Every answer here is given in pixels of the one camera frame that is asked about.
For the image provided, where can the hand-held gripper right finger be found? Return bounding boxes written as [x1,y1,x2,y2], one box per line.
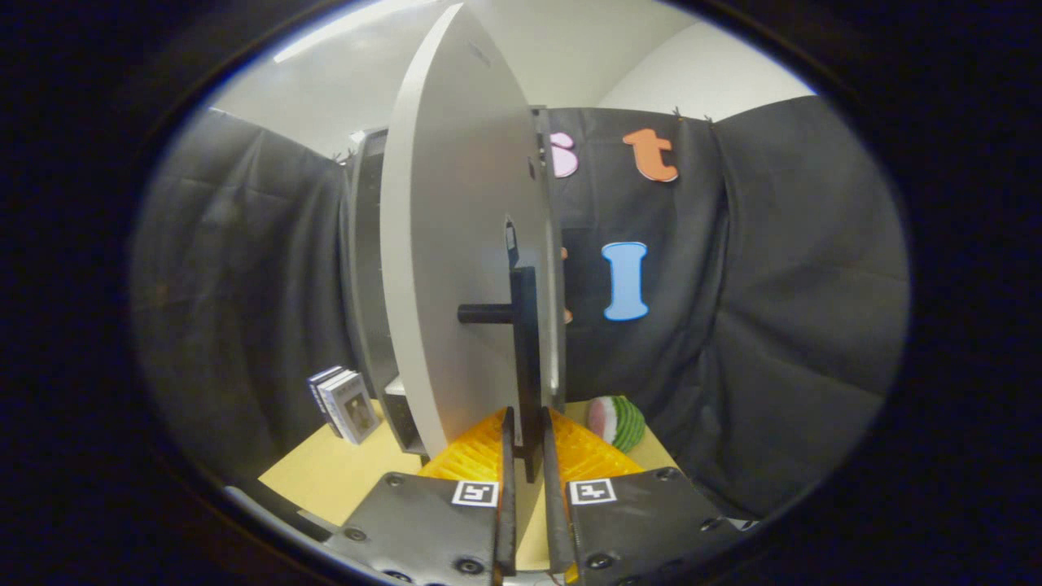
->
[541,406,761,586]

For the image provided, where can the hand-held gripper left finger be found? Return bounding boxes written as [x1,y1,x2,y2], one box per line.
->
[324,407,519,586]

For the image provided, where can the white shoe cabinet door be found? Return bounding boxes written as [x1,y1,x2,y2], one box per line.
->
[379,2,567,458]

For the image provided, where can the watermelon slice toy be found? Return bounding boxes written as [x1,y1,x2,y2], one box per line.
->
[587,395,647,454]

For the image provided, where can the grey book with portrait cover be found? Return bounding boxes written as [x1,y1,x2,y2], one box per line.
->
[322,372,381,445]

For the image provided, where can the white and blue book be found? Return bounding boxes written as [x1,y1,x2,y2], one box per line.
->
[313,369,359,440]

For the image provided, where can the black backdrop cloth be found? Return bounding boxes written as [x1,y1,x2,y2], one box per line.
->
[130,96,911,522]

